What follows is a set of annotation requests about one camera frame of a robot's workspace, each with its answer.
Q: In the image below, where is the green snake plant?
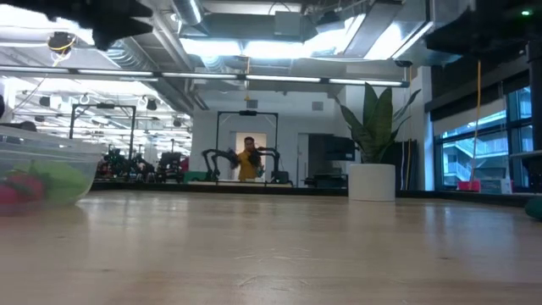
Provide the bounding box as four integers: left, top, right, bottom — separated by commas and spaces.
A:
338, 81, 423, 166

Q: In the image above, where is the clear plastic tupperware container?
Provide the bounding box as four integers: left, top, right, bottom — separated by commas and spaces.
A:
0, 124, 108, 215

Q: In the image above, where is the white round plant pot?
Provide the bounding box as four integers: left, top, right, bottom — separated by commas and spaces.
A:
347, 163, 397, 202

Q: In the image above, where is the person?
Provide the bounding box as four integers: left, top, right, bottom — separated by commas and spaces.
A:
235, 136, 263, 183

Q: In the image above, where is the black cabinet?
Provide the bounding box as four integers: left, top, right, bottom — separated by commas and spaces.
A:
307, 134, 357, 188

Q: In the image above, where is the dark green folded cloth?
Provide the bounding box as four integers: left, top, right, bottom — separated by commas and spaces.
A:
523, 196, 542, 222

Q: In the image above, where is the black background gantry frame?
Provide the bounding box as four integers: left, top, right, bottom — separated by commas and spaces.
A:
69, 103, 137, 170
215, 110, 279, 184

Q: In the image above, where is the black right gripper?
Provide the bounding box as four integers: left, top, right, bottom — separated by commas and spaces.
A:
424, 0, 520, 59

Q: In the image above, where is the dark round hanging reel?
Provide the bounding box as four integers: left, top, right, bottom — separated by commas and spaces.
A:
46, 30, 78, 55

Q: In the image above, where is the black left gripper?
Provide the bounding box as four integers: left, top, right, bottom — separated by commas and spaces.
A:
50, 0, 154, 53

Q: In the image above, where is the pink bin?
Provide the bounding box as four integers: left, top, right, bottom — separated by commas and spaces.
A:
456, 180, 482, 193

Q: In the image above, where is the red toy strawberry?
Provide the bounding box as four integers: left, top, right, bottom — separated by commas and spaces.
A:
6, 172, 47, 202
0, 184, 20, 205

